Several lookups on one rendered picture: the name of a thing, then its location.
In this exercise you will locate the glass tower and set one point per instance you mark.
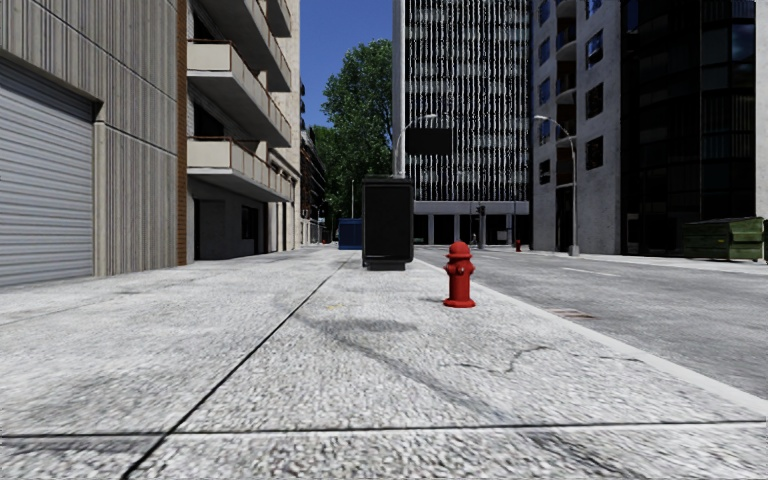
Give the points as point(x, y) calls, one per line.
point(468, 90)

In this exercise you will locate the blue booth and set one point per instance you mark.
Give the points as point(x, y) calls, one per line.
point(351, 234)

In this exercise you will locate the black bus shelter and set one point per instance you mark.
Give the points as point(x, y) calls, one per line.
point(387, 222)

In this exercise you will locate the pale concrete balcony building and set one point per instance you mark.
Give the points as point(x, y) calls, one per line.
point(240, 120)

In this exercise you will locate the trees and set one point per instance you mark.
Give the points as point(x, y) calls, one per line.
point(360, 132)

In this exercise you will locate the grey street lamp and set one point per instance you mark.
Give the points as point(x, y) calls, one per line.
point(573, 198)
point(400, 144)

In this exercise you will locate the green dumpster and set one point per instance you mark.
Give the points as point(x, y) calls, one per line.
point(723, 239)

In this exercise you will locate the dark glass building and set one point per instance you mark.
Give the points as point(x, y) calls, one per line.
point(690, 120)

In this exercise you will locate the ribbed pale concrete building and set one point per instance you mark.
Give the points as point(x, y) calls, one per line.
point(90, 138)

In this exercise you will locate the grey concrete building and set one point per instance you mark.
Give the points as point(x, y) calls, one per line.
point(600, 198)

